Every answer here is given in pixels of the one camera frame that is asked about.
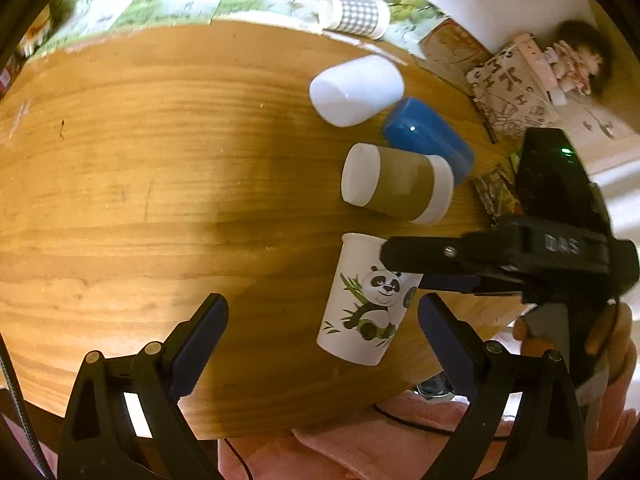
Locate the brown printed carton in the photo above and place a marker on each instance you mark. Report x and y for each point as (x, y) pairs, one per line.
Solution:
(452, 47)

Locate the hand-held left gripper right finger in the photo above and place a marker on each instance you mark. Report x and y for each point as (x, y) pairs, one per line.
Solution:
(442, 340)

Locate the person's right hand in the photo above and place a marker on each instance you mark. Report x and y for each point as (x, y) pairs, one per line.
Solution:
(602, 330)

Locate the white panda print cup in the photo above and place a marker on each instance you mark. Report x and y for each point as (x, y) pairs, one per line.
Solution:
(362, 305)

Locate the checkered white cup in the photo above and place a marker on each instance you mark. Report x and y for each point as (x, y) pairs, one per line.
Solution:
(357, 16)

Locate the plain white cup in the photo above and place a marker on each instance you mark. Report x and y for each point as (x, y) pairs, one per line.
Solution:
(355, 90)

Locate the pink clothing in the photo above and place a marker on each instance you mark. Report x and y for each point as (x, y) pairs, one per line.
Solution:
(380, 450)

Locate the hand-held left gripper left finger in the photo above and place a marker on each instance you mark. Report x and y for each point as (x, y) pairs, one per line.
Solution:
(202, 340)

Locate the olive and white cup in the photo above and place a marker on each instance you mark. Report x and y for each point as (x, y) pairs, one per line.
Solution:
(400, 182)

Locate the dark-haired doll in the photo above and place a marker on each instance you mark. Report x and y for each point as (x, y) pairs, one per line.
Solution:
(580, 57)

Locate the dark patterned snack packet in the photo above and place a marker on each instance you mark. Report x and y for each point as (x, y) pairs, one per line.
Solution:
(497, 192)

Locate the blue plastic cup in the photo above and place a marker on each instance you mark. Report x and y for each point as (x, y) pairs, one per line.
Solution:
(427, 132)

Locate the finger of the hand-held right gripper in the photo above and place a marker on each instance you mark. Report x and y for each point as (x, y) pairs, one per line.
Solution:
(425, 252)
(460, 284)

